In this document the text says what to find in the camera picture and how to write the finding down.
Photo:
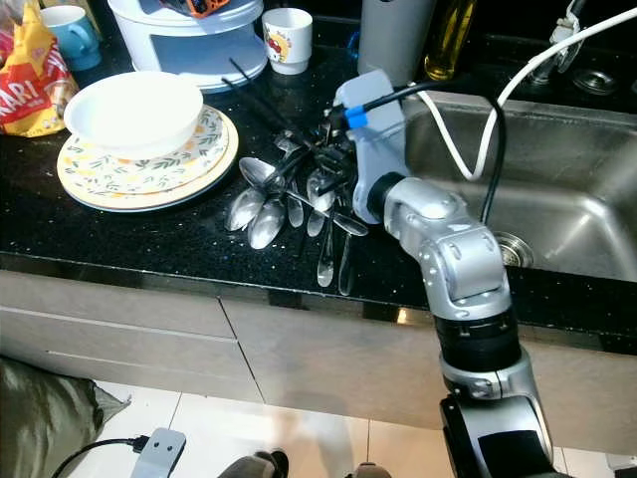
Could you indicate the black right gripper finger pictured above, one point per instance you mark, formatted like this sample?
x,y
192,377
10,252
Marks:
x,y
312,184
304,151

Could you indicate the steel fork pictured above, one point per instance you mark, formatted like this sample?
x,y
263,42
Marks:
x,y
345,274

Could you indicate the large steel serving spoon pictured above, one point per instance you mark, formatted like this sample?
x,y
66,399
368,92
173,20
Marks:
x,y
257,173

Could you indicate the long steel teaspoon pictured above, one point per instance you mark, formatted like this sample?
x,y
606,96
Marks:
x,y
325,269

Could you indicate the floral print plate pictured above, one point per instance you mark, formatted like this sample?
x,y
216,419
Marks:
x,y
209,149

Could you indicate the white cartoon print mug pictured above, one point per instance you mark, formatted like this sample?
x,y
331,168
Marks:
x,y
294,45

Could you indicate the grey thermos flask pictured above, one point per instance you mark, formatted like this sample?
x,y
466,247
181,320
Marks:
x,y
393,40

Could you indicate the white tiered plastic rack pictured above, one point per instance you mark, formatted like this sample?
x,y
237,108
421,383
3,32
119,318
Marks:
x,y
189,55

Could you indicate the yellow oil bottle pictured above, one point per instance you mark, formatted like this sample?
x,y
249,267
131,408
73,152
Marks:
x,y
448,40

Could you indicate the white bowl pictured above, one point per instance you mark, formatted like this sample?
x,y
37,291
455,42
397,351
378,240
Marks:
x,y
134,115

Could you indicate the orange black handheld fan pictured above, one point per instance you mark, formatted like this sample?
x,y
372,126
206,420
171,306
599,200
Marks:
x,y
204,8

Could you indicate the steel sink drain strainer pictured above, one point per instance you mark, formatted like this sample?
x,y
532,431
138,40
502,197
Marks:
x,y
518,251

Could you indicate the beige cabinet drawer front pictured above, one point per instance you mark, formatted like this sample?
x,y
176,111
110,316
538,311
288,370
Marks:
x,y
119,363
109,304

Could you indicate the stainless steel sink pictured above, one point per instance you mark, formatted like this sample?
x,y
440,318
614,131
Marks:
x,y
577,189

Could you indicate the blue mug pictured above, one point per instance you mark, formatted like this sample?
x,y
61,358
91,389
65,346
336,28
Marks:
x,y
75,40

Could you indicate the steel faucet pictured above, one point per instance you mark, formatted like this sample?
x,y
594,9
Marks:
x,y
567,35

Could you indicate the round steel hole cap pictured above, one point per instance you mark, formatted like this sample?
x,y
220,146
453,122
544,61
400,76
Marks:
x,y
595,83

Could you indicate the yellow red snack bag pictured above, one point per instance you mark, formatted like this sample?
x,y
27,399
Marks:
x,y
35,95

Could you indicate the grey robot left leg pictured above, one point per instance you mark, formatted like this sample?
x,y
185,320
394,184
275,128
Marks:
x,y
254,466

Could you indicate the grey robot leg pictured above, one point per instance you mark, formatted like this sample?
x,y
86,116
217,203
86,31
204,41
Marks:
x,y
370,472
254,466

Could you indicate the grey robot right leg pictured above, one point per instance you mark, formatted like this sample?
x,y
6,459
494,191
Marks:
x,y
370,472

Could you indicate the pink plastic bag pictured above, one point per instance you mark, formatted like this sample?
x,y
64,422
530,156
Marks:
x,y
10,15

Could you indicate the olive green cloth bag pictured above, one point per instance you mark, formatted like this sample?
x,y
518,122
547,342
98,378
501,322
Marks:
x,y
50,423

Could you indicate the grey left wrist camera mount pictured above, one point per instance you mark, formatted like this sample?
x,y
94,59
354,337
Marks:
x,y
159,456

